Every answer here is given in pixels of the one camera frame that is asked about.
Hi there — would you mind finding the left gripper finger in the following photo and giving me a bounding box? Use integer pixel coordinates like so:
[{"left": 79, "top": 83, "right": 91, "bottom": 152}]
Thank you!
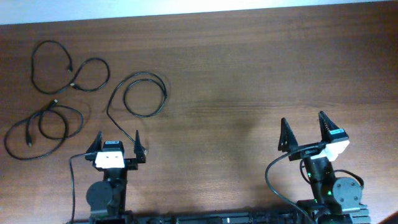
[
  {"left": 134, "top": 130, "right": 147, "bottom": 164},
  {"left": 85, "top": 131, "right": 103, "bottom": 161}
]

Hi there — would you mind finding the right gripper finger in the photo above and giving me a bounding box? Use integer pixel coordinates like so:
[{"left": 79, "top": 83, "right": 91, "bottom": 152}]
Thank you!
[
  {"left": 278, "top": 118, "right": 299, "bottom": 152},
  {"left": 318, "top": 111, "right": 340, "bottom": 143}
]

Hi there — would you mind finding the black usb cable silver plug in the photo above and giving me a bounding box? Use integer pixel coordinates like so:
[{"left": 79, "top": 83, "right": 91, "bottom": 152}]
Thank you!
[{"left": 30, "top": 39, "right": 111, "bottom": 95}]

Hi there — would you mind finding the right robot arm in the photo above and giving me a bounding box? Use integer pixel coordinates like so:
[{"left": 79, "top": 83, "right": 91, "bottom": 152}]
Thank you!
[{"left": 275, "top": 111, "right": 370, "bottom": 223}]

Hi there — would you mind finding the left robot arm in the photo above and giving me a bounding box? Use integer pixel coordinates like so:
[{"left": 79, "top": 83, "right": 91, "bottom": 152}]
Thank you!
[{"left": 85, "top": 132, "right": 146, "bottom": 224}]

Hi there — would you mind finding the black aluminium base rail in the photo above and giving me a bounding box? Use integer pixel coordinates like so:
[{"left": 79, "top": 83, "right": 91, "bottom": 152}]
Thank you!
[{"left": 73, "top": 205, "right": 371, "bottom": 224}]

